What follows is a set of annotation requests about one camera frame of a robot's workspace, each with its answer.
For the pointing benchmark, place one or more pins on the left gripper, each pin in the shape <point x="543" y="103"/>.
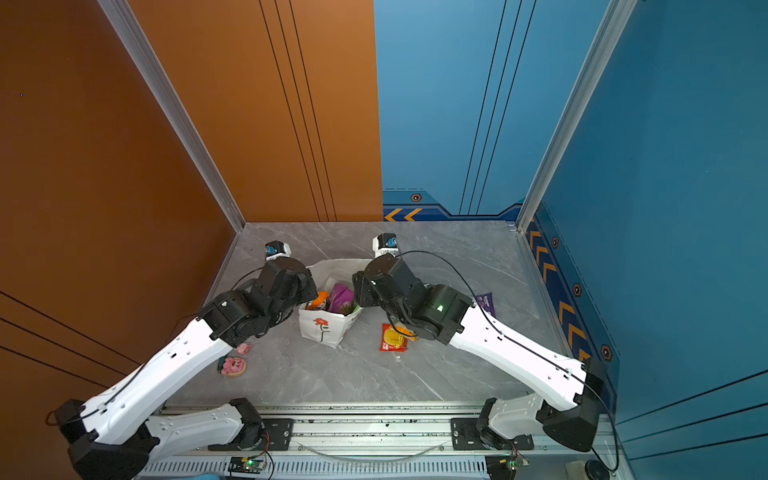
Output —
<point x="307" y="284"/>

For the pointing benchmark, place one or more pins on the purple snack packet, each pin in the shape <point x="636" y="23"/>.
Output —
<point x="486" y="302"/>

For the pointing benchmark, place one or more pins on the green circuit board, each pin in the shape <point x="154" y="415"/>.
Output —
<point x="248" y="466"/>
<point x="504" y="468"/>

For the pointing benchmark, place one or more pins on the aluminium frame rail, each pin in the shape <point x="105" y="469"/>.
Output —
<point x="406" y="440"/>

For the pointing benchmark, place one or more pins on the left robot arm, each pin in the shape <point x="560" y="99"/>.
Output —
<point x="116" y="434"/>

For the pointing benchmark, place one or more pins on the pink pig toy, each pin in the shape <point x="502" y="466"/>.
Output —
<point x="232" y="366"/>

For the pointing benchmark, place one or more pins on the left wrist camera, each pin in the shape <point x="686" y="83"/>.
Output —
<point x="276" y="249"/>

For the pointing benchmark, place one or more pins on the red yellow snack packet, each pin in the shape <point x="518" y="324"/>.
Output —
<point x="396" y="338"/>

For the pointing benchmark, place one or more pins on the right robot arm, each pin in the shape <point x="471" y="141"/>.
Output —
<point x="566" y="399"/>

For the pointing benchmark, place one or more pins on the white paper bag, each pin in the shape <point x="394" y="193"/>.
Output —
<point x="327" y="319"/>

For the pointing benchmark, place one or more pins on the green circuit board left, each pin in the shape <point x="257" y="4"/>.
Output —
<point x="248" y="466"/>

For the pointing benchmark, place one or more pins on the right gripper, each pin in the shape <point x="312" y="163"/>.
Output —
<point x="363" y="289"/>

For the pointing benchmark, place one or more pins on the orange white snack bag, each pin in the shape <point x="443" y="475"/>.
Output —
<point x="319" y="303"/>

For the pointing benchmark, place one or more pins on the black round knob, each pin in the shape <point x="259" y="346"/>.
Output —
<point x="595" y="470"/>

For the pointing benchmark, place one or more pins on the magenta grape snack bag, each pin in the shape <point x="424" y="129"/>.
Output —
<point x="341" y="300"/>

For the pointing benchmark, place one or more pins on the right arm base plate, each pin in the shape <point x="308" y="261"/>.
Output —
<point x="466" y="436"/>

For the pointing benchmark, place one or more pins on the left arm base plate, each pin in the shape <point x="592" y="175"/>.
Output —
<point x="273" y="434"/>

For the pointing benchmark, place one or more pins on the green circuit board right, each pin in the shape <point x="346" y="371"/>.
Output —
<point x="504" y="468"/>

